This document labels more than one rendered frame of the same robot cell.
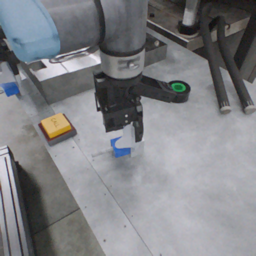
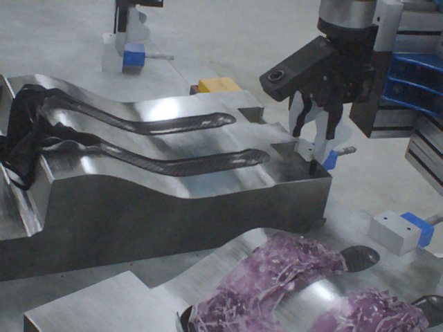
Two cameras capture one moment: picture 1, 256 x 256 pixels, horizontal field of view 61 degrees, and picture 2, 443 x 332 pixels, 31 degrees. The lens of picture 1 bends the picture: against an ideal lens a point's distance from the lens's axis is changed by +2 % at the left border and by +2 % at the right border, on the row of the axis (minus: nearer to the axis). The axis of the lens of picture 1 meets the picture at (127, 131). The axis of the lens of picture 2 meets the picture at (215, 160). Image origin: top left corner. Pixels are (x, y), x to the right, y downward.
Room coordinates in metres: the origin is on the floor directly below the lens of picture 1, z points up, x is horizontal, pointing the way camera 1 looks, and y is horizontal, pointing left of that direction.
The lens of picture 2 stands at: (1.66, 0.35, 1.41)
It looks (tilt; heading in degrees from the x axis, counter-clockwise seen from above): 30 degrees down; 187
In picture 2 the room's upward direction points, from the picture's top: 9 degrees clockwise
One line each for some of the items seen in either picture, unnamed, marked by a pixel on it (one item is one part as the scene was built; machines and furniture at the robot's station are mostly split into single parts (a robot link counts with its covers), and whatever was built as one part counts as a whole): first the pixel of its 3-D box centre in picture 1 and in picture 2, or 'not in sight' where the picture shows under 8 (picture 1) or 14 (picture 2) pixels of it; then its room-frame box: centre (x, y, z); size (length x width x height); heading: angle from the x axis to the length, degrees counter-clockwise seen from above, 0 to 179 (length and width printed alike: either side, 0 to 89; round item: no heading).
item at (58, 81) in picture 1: (94, 47); (118, 159); (0.77, 0.12, 0.87); 0.50 x 0.26 x 0.14; 125
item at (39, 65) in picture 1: (39, 71); (255, 126); (0.60, 0.28, 0.87); 0.05 x 0.05 x 0.04; 35
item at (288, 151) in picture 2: not in sight; (291, 163); (0.69, 0.34, 0.87); 0.05 x 0.05 x 0.04; 35
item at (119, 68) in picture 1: (122, 59); not in sight; (0.33, 0.01, 1.07); 0.08 x 0.08 x 0.05
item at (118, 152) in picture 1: (116, 147); (138, 54); (0.33, 0.03, 0.83); 0.13 x 0.05 x 0.05; 111
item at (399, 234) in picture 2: not in sight; (414, 229); (0.76, 0.52, 0.86); 0.13 x 0.05 x 0.05; 142
